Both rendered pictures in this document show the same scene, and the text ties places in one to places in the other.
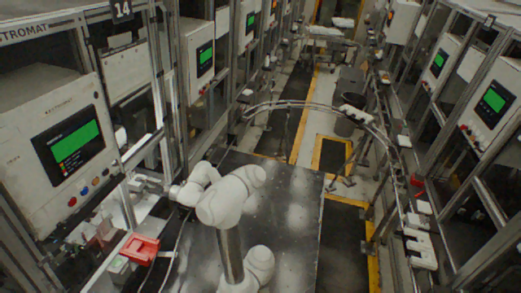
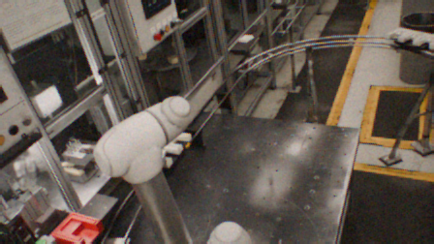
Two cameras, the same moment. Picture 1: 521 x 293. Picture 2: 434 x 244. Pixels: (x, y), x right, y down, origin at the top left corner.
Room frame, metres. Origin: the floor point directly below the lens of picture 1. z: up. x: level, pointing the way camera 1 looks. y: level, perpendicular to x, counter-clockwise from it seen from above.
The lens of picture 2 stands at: (-0.03, -0.45, 2.06)
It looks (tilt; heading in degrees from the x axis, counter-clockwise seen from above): 32 degrees down; 21
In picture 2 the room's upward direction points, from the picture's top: 11 degrees counter-clockwise
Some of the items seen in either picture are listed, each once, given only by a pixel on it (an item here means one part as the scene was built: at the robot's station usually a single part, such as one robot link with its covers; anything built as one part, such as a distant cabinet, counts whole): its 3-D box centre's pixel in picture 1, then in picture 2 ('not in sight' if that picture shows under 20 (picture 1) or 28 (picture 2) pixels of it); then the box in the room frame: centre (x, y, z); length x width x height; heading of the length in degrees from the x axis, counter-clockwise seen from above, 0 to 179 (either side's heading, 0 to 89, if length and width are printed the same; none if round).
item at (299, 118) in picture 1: (302, 80); (350, 17); (5.64, -0.68, 0.01); 5.85 x 0.59 x 0.01; 170
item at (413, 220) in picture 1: (418, 220); not in sight; (1.25, -1.08, 0.92); 0.13 x 0.10 x 0.09; 80
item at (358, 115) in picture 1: (355, 115); (414, 41); (2.75, -0.99, 0.84); 0.37 x 0.14 x 0.10; 48
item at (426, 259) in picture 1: (415, 242); not in sight; (1.13, -1.06, 0.84); 0.37 x 0.14 x 0.10; 170
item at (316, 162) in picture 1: (332, 155); (396, 113); (3.08, -1.00, 0.01); 1.00 x 0.55 x 0.01; 170
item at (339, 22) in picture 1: (339, 37); not in sight; (7.72, -1.68, 0.48); 0.84 x 0.58 x 0.97; 178
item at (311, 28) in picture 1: (320, 48); not in sight; (6.54, -1.06, 0.48); 0.88 x 0.56 x 0.96; 98
